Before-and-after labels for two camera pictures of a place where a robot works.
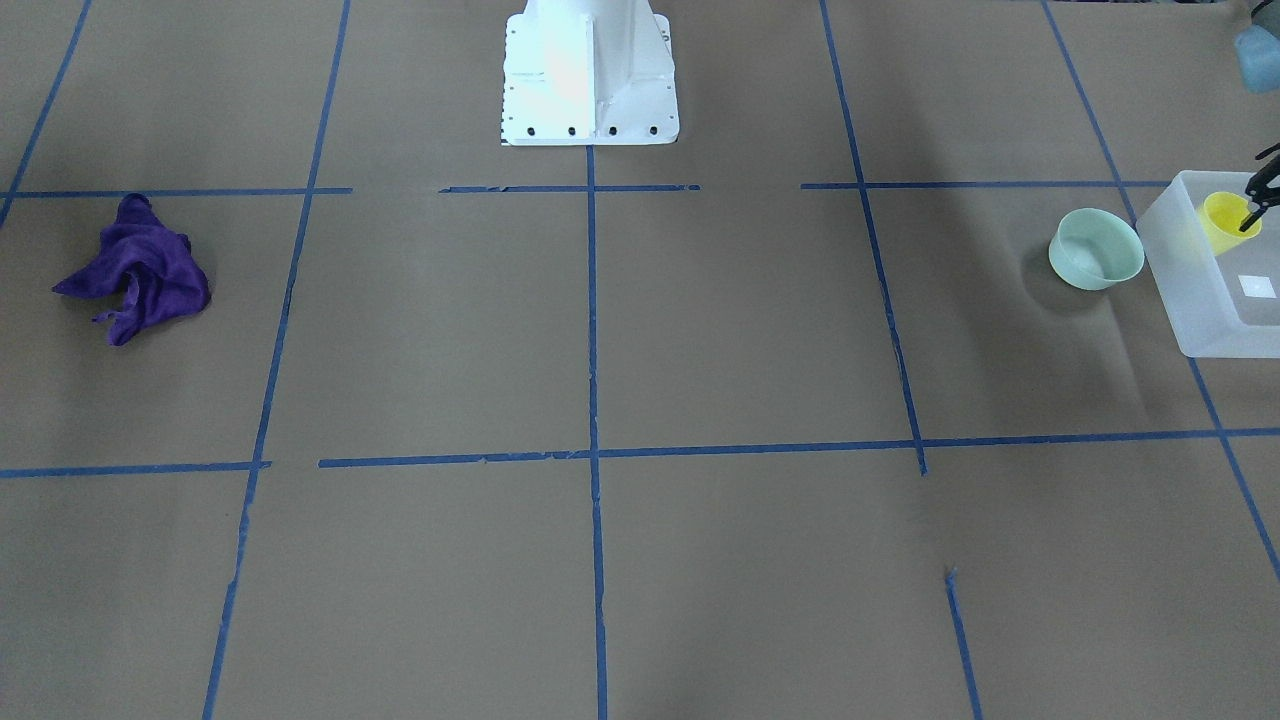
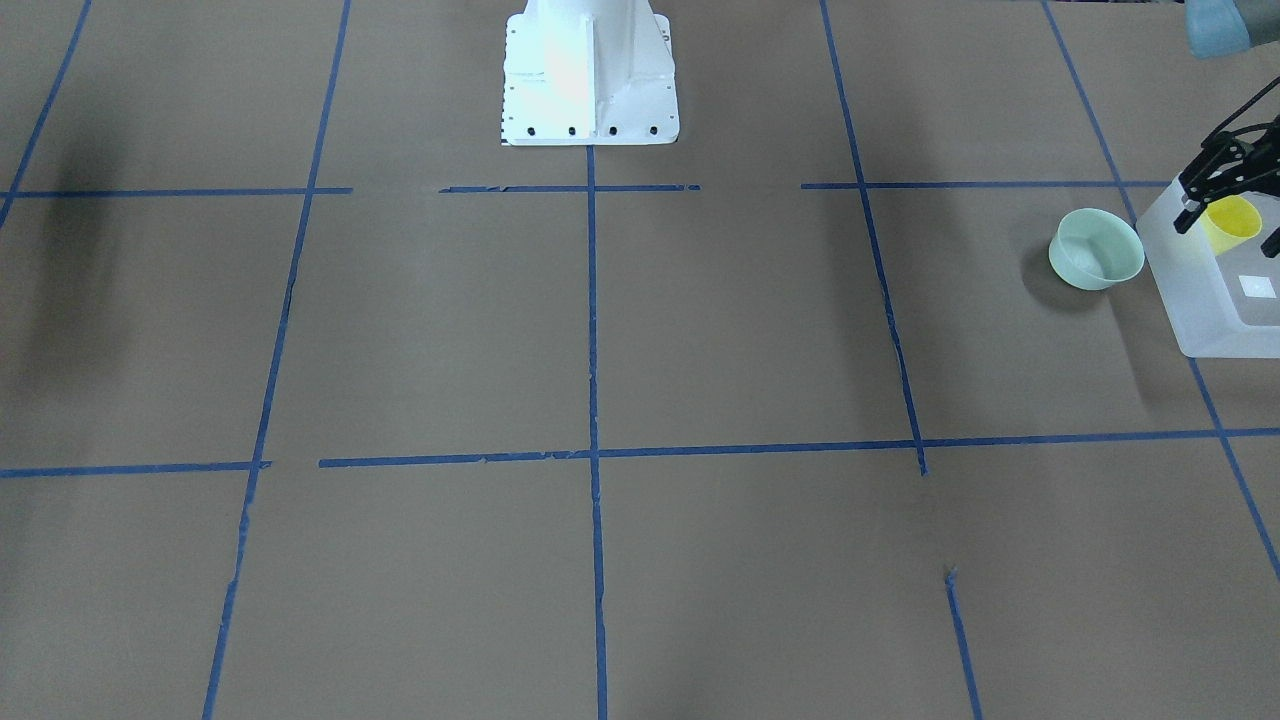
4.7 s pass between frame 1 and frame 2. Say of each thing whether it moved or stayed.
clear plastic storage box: stayed
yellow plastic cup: stayed
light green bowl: stayed
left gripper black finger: moved
